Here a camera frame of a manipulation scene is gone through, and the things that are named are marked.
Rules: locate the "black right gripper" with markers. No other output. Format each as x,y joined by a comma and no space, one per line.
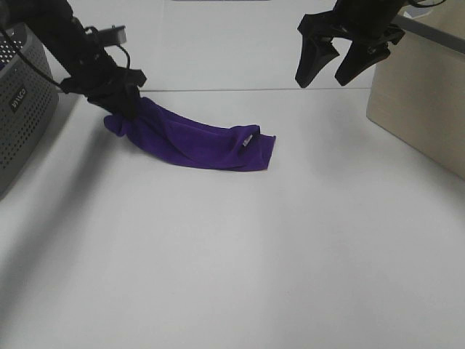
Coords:
316,54

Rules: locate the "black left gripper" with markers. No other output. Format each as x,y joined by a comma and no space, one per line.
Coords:
120,91

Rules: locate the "purple towel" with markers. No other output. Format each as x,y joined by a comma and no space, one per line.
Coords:
187,143

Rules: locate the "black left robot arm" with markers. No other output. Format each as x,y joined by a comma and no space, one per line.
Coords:
81,51

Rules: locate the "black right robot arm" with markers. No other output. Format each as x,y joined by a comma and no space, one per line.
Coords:
368,25

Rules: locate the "beige fabric storage bin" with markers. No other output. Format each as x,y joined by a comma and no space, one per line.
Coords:
417,93

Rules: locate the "grey perforated plastic basket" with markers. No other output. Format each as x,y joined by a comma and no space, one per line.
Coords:
28,101

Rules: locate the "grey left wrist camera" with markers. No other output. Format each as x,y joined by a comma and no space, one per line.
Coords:
114,36

